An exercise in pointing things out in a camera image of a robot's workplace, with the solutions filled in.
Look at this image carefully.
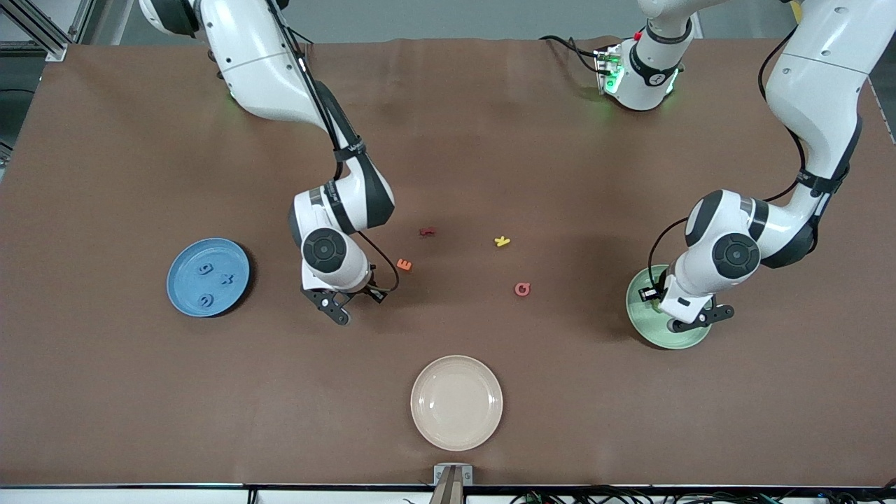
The green plate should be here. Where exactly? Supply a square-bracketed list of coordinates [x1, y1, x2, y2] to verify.
[626, 264, 711, 350]

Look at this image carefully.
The blue plate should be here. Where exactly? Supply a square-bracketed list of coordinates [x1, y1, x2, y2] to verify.
[166, 238, 251, 319]

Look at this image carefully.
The beige plate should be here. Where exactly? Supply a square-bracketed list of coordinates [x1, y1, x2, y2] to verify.
[410, 355, 503, 452]

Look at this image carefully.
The brown table mat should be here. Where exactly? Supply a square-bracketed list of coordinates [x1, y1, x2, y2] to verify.
[0, 36, 896, 489]

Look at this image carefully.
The white table edge strip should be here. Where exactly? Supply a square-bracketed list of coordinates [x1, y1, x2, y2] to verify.
[0, 485, 896, 504]

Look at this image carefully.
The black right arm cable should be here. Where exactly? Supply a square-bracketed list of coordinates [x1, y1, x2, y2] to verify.
[266, 0, 400, 293]

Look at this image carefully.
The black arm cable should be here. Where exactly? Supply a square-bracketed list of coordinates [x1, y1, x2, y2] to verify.
[648, 38, 807, 289]
[266, 0, 400, 293]

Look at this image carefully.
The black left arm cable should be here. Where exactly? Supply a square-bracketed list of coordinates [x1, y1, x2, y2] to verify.
[648, 38, 807, 289]

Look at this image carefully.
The black cable bundle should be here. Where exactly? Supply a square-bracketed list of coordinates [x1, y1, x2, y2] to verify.
[510, 485, 896, 504]

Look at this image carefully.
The black base cable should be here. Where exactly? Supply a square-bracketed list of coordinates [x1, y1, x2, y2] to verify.
[539, 34, 604, 76]

